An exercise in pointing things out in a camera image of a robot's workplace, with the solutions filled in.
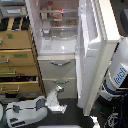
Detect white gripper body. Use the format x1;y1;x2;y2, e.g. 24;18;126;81
45;85;67;113

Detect fridge drawer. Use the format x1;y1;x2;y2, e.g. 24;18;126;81
43;79;77;99
38;55;76;79

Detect upper fridge drawer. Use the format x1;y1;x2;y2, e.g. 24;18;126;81
38;55;76;79

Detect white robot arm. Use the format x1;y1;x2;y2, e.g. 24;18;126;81
0;85;67;128

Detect white blue Fetch robot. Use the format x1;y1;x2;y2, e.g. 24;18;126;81
98;42;128;106

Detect grey box on cabinet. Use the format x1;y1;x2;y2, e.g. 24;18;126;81
0;6;27;17

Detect white fridge door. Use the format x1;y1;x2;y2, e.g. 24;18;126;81
75;0;120;116

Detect food items on shelf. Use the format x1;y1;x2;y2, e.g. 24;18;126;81
39;0;78;28

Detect wooden drawer cabinet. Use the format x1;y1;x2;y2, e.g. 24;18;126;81
0;17;45;97

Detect lower fridge drawer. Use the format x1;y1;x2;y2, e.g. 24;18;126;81
43;79;77;99

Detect white refrigerator body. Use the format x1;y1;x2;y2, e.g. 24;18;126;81
23;0;84;100

